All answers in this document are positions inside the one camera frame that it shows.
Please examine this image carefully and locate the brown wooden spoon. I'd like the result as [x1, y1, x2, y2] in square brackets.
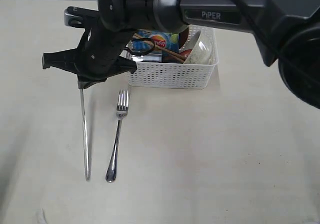
[180, 49, 192, 60]

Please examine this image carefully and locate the dark brown round plate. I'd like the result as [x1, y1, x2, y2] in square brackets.
[178, 27, 189, 49]

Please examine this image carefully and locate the silver metal fork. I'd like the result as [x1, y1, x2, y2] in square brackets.
[105, 90, 129, 183]

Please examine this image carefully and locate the silver foil packet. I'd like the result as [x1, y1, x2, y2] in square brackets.
[131, 52, 162, 62]

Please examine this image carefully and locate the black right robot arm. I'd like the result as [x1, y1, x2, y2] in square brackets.
[42, 0, 320, 108]

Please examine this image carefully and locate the blue potato chips bag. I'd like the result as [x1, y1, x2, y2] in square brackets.
[132, 30, 179, 53]

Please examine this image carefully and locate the white plastic lattice basket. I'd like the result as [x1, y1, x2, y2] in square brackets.
[127, 25, 219, 89]

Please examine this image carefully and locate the white speckled ceramic bowl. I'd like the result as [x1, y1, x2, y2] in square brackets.
[183, 30, 214, 65]

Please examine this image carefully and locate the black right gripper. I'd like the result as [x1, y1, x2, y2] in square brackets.
[42, 25, 137, 89]

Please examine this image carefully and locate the brown wooden chopstick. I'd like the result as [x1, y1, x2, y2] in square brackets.
[161, 48, 186, 63]
[133, 34, 187, 62]

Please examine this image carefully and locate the silver metal table knife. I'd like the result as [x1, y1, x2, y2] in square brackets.
[79, 89, 91, 182]

